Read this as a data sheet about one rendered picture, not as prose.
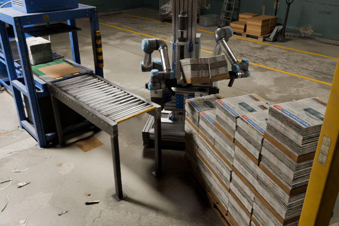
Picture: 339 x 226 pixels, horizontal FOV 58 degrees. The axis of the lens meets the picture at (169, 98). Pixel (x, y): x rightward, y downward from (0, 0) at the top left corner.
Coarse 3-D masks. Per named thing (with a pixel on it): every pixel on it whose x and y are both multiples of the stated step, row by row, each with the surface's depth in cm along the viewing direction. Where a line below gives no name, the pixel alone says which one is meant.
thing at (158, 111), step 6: (90, 72) 377; (102, 78) 358; (114, 84) 341; (126, 90) 326; (132, 96) 315; (138, 96) 312; (144, 102) 302; (150, 102) 299; (156, 108) 290; (150, 114) 300; (156, 114) 293
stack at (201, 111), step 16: (208, 96) 305; (192, 112) 289; (208, 112) 273; (192, 128) 294; (208, 128) 263; (208, 144) 268; (224, 144) 241; (192, 160) 308; (208, 160) 273; (240, 160) 223; (192, 176) 318; (208, 176) 278; (224, 176) 248; (256, 176) 206; (208, 192) 283; (224, 192) 252; (240, 192) 229; (240, 208) 233; (224, 224) 261; (240, 224) 236
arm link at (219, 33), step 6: (216, 30) 308; (222, 30) 307; (216, 36) 305; (222, 36) 304; (216, 42) 308; (222, 42) 304; (222, 48) 304; (228, 48) 302; (228, 54) 302; (234, 60) 300; (234, 66) 298; (240, 66) 299
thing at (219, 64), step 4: (212, 56) 284; (216, 56) 279; (220, 56) 280; (224, 56) 282; (212, 60) 278; (216, 60) 279; (220, 60) 281; (224, 60) 282; (212, 64) 279; (216, 64) 280; (220, 64) 281; (224, 64) 282; (212, 68) 279; (216, 68) 280; (220, 68) 282; (224, 68) 283; (216, 72) 281; (220, 72) 282; (224, 72) 283; (228, 72) 284
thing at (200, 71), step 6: (180, 60) 296; (186, 60) 280; (192, 60) 273; (198, 60) 274; (204, 60) 276; (180, 66) 298; (186, 66) 284; (192, 66) 273; (198, 66) 275; (204, 66) 276; (180, 72) 300; (186, 72) 284; (192, 72) 274; (198, 72) 275; (204, 72) 277; (186, 78) 284
